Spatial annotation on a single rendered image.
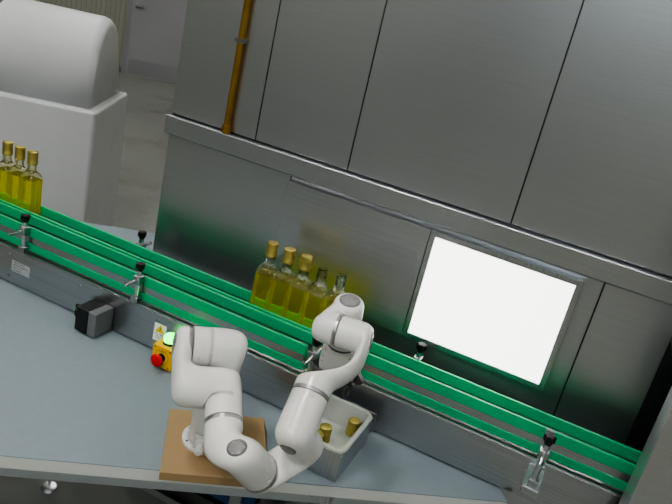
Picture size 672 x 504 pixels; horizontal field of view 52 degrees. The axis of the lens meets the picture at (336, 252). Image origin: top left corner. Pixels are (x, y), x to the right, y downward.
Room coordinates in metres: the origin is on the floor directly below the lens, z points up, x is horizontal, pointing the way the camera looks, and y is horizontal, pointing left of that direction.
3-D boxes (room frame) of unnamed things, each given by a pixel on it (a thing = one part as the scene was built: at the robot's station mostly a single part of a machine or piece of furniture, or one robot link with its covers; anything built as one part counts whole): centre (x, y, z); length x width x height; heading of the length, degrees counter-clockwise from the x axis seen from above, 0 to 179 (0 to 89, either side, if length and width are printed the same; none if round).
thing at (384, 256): (1.91, -0.23, 1.15); 0.90 x 0.03 x 0.34; 70
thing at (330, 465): (1.61, -0.10, 0.79); 0.27 x 0.17 x 0.08; 160
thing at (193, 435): (1.45, 0.21, 0.85); 0.16 x 0.13 x 0.15; 6
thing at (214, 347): (1.46, 0.22, 1.01); 0.13 x 0.10 x 0.16; 108
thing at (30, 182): (2.24, 1.07, 1.02); 0.06 x 0.06 x 0.28; 70
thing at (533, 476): (1.50, -0.62, 0.90); 0.17 x 0.05 x 0.23; 160
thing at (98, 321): (1.89, 0.68, 0.79); 0.08 x 0.08 x 0.08; 70
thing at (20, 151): (2.26, 1.13, 1.02); 0.06 x 0.06 x 0.28; 70
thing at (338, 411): (1.58, -0.09, 0.80); 0.22 x 0.17 x 0.09; 160
